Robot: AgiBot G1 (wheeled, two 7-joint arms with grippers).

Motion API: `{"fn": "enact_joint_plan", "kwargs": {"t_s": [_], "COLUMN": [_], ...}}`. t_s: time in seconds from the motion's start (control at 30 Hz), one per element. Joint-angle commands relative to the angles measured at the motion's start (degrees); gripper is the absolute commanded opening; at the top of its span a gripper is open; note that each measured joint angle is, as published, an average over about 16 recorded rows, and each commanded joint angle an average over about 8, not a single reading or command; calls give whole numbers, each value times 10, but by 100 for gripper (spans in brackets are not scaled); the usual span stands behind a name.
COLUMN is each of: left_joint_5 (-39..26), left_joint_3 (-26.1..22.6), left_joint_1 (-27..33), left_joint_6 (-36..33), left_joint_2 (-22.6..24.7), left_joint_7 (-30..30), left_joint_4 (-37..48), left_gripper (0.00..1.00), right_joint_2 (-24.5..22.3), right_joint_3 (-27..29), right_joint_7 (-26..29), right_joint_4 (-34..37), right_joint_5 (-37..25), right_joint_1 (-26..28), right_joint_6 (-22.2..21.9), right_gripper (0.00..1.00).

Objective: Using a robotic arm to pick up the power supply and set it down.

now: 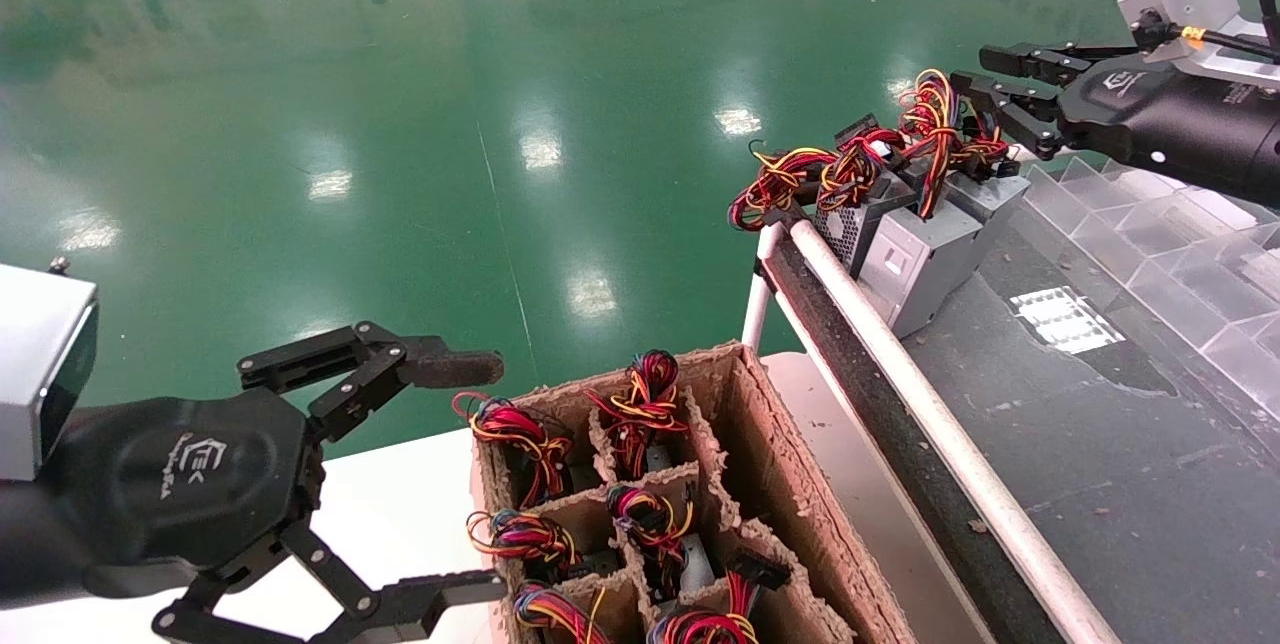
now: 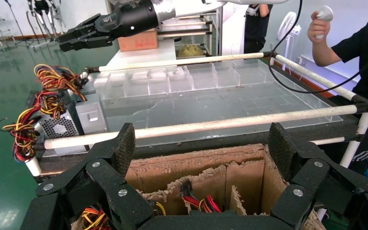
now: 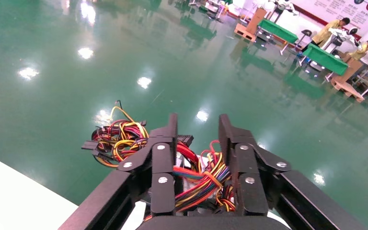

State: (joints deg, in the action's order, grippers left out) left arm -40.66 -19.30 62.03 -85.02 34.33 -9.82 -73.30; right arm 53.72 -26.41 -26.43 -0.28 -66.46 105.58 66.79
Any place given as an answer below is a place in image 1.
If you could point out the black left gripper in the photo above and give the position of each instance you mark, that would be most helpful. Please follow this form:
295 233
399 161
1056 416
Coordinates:
190 474

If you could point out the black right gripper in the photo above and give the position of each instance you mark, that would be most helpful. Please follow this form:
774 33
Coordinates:
1140 119

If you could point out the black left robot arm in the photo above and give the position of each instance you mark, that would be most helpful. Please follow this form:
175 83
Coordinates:
30 544

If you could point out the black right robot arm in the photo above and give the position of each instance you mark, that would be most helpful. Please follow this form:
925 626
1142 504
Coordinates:
1250 144

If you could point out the dark grey power supply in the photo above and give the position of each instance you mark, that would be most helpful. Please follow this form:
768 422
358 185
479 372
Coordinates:
860 164

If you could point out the grey power supply mesh side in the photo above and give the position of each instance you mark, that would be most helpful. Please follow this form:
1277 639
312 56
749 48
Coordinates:
850 234

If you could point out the white label sheet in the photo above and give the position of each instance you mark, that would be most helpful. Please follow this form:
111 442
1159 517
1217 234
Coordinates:
1065 319

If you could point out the clear plastic divider tray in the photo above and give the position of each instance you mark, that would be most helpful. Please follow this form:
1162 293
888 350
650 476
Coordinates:
1180 264

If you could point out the brown cardboard divider box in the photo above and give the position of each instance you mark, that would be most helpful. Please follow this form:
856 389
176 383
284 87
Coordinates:
770 464

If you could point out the white pipe rack frame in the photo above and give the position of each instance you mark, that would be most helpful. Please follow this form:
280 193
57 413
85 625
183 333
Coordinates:
945 429

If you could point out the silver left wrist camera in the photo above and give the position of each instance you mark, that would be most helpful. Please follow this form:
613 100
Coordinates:
35 364

